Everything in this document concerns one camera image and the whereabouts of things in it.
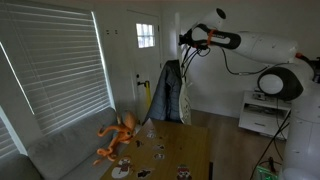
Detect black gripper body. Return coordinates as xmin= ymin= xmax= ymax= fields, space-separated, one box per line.
xmin=181 ymin=32 xmax=197 ymax=48

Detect white door with window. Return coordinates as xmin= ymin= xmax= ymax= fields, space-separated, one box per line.
xmin=127 ymin=9 xmax=163 ymax=125

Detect dark quilted jacket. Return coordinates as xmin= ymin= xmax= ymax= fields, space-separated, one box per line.
xmin=143 ymin=59 xmax=184 ymax=124

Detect small pale sticker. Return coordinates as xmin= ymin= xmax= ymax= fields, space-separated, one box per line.
xmin=146 ymin=129 xmax=157 ymax=140

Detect wooden table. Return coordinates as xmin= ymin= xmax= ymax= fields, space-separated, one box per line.
xmin=99 ymin=118 xmax=212 ymax=180

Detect orange octopus plush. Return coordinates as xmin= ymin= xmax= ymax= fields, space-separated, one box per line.
xmin=92 ymin=110 xmax=138 ymax=167

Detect white shelf unit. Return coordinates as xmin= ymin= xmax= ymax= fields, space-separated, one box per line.
xmin=237 ymin=89 xmax=293 ymax=140

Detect large white window blinds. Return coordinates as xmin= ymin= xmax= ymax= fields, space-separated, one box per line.
xmin=0 ymin=2 xmax=112 ymax=135

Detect red nutcracker sticker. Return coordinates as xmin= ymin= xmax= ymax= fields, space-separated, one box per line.
xmin=176 ymin=163 xmax=193 ymax=180

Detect white snowman sticker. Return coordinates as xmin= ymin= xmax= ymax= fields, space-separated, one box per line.
xmin=111 ymin=156 xmax=135 ymax=180

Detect green lit electronics box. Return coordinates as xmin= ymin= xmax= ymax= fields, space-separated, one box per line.
xmin=255 ymin=156 xmax=280 ymax=180

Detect grey couch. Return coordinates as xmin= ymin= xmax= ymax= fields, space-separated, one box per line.
xmin=0 ymin=106 xmax=118 ymax=180

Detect narrow white window blinds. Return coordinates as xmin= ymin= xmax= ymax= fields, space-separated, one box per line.
xmin=0 ymin=109 xmax=20 ymax=160

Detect orange arm strap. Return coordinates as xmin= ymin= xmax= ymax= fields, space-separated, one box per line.
xmin=206 ymin=28 xmax=218 ymax=47

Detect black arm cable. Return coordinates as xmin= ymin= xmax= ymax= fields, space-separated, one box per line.
xmin=181 ymin=45 xmax=269 ymax=78

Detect black door handle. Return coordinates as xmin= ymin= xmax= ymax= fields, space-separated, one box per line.
xmin=135 ymin=73 xmax=150 ymax=88

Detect yellow hanging strap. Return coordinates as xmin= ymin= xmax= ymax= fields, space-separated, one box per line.
xmin=144 ymin=80 xmax=153 ymax=110

